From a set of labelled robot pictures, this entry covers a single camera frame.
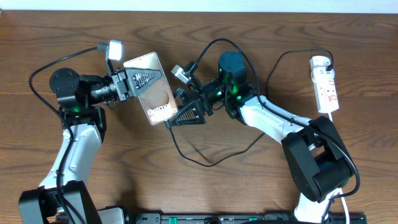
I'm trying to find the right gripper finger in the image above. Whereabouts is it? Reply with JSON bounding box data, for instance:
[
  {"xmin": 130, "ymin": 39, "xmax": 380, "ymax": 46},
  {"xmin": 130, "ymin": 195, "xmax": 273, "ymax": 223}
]
[
  {"xmin": 174, "ymin": 86, "xmax": 190, "ymax": 105},
  {"xmin": 170, "ymin": 100, "xmax": 206, "ymax": 126}
]

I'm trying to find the Samsung Galaxy smartphone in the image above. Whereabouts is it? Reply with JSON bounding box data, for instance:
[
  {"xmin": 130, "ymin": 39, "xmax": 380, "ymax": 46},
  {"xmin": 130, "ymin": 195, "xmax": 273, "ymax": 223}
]
[{"xmin": 123, "ymin": 52, "xmax": 178, "ymax": 125}]

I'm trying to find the black USB charging cable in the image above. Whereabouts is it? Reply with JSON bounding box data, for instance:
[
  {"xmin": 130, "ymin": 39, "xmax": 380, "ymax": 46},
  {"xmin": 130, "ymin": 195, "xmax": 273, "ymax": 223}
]
[{"xmin": 164, "ymin": 49, "xmax": 335, "ymax": 168}]

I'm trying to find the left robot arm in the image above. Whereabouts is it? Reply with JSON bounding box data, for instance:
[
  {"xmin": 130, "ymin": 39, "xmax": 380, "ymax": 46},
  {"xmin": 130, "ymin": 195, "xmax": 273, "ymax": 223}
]
[{"xmin": 19, "ymin": 68, "xmax": 164, "ymax": 223}]

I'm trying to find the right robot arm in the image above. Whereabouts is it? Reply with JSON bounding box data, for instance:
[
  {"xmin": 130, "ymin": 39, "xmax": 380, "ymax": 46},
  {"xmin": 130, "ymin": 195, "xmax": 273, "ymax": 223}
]
[{"xmin": 167, "ymin": 50, "xmax": 360, "ymax": 223}]

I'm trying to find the white USB charger adapter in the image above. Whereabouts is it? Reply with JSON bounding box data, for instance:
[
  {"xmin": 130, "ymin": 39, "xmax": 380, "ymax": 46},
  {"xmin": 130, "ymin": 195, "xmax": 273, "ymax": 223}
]
[{"xmin": 310, "ymin": 55, "xmax": 332, "ymax": 70}]

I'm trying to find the white power strip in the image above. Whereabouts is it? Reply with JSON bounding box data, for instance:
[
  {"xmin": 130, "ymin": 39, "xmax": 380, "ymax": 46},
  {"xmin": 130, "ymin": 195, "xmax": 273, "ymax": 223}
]
[{"xmin": 311, "ymin": 67, "xmax": 339, "ymax": 114}]

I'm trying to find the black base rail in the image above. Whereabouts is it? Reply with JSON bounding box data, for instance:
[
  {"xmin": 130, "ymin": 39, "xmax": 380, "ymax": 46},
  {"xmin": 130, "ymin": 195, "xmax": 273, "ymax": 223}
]
[{"xmin": 99, "ymin": 205, "xmax": 368, "ymax": 224}]

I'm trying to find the white power strip cord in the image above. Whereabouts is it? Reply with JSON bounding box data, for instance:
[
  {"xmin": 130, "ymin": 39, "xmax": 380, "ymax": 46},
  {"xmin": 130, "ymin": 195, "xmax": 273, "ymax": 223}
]
[{"xmin": 327, "ymin": 112, "xmax": 350, "ymax": 224}]

